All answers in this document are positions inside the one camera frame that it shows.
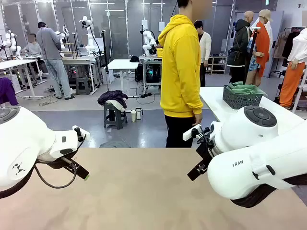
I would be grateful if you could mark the white height-adjustable desk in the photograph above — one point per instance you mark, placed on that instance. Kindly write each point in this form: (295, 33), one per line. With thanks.
(14, 63)
(122, 64)

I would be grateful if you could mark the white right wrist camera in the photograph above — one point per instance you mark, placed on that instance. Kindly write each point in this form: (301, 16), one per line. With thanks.
(189, 134)

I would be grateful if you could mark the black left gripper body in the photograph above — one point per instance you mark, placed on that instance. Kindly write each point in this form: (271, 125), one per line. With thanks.
(55, 163)

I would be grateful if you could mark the grey plastic stool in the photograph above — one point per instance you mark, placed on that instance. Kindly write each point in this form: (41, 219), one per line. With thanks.
(108, 117)

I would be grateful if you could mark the person's right hand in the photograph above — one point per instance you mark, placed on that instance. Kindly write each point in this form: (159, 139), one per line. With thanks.
(197, 119)

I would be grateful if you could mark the white bottle black lid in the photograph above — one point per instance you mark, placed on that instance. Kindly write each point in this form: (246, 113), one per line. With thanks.
(138, 114)

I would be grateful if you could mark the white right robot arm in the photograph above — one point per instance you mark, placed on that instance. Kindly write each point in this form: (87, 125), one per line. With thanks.
(251, 167)

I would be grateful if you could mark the yellow box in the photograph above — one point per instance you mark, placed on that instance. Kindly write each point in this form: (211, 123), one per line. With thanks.
(160, 52)

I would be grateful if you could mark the seated person light shirt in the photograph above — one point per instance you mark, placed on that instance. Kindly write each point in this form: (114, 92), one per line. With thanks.
(33, 48)

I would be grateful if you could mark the clothes rack with coats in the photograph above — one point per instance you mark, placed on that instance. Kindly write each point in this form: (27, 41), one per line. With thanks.
(280, 45)

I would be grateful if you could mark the grey plastic basket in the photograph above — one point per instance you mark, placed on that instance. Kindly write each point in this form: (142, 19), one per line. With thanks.
(239, 101)

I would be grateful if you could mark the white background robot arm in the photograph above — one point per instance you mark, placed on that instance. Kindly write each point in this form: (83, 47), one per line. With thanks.
(148, 39)
(12, 40)
(90, 40)

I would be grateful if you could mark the purple cloth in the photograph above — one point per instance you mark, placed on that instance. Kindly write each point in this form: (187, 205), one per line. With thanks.
(7, 91)

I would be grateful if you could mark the white metal workbench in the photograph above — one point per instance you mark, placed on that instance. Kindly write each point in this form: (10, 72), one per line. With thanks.
(79, 60)

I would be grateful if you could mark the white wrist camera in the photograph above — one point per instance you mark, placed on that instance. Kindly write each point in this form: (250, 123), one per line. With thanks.
(189, 134)
(85, 135)

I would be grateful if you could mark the round black floor base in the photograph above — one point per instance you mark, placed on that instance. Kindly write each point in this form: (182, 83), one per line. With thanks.
(115, 144)

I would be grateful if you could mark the person in grey sweater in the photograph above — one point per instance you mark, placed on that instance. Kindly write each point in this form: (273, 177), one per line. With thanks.
(51, 48)

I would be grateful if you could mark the person's right forearm yellow sleeve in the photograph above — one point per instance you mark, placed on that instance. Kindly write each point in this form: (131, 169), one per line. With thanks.
(195, 100)

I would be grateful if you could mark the grey step stool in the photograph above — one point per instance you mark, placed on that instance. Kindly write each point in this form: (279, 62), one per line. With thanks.
(84, 83)

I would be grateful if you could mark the white rectangular table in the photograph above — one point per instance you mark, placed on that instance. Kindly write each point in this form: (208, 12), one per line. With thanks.
(213, 103)

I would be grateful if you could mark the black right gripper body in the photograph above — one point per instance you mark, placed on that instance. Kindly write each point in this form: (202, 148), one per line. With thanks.
(206, 153)

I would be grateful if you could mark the mannequin with orange trousers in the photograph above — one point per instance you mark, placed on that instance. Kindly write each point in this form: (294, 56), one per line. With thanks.
(291, 81)

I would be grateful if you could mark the wooden shoe rack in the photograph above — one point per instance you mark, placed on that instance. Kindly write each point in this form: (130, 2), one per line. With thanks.
(218, 64)

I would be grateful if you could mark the person in white cardigan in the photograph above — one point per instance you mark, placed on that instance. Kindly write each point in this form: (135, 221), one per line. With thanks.
(205, 45)

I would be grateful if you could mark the black cap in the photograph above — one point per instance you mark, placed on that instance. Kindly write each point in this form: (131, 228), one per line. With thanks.
(134, 59)

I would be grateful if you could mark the mannequin in dark jacket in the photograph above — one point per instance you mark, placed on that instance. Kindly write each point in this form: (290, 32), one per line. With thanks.
(239, 48)

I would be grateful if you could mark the black tripod pole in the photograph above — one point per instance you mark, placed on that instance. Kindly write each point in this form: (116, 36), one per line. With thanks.
(104, 48)

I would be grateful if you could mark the person in yellow hoodie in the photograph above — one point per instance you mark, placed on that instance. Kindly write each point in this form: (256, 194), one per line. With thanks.
(180, 72)

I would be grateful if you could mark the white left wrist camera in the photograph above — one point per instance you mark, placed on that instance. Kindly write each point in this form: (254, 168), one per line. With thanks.
(85, 135)

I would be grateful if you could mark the white crumpled garment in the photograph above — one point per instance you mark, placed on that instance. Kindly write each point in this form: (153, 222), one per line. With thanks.
(117, 104)

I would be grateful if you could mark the mannequin with orange garment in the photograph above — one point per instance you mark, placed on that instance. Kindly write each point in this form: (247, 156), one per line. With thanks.
(261, 48)

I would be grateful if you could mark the computer tower with lights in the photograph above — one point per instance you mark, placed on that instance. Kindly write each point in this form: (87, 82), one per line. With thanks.
(153, 74)

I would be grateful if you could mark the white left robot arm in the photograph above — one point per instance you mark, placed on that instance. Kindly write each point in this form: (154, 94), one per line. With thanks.
(24, 143)

